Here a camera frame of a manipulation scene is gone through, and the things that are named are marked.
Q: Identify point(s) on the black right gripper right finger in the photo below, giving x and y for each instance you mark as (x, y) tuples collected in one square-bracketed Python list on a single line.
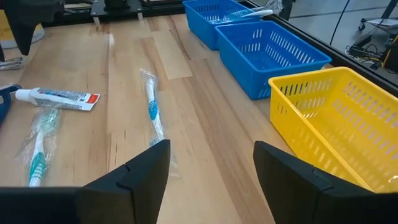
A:
[(295, 193)]

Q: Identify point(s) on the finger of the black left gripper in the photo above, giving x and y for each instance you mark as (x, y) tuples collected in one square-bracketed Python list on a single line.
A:
[(28, 21), (1, 54)]

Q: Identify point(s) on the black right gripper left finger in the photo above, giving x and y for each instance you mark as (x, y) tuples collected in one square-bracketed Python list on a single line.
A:
[(136, 193)]

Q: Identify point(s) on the silver nail clipper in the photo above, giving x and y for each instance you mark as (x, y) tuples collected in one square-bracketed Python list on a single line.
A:
[(11, 63)]

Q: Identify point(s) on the white toothpaste tube red end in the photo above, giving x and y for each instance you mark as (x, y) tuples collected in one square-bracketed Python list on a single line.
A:
[(62, 99)]

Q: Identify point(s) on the blue toothbrush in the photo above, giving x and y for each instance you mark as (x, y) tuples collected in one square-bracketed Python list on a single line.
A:
[(153, 112)]

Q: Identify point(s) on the teal toothbrush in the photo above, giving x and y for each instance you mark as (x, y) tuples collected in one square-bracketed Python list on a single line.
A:
[(38, 165)]

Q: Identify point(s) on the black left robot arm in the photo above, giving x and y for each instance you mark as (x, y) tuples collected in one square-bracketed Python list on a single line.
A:
[(116, 3)]

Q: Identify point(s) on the yellow canister white lid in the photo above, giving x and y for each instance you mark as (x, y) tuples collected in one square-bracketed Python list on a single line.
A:
[(4, 29)]

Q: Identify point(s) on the yellow slotted plastic basket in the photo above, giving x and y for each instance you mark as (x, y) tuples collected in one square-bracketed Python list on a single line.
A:
[(342, 140)]

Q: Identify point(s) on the blue slotted plastic basket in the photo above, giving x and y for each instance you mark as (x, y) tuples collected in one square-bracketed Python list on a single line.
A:
[(236, 71), (199, 28)]

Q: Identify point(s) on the white toothbrush in clear wrapper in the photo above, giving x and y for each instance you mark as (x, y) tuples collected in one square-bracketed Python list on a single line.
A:
[(259, 13)]

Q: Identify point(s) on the grey wheeled stand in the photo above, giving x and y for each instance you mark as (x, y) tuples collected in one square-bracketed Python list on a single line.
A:
[(382, 22)]

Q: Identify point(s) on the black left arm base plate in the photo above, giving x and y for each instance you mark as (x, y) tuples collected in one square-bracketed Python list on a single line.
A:
[(96, 9)]

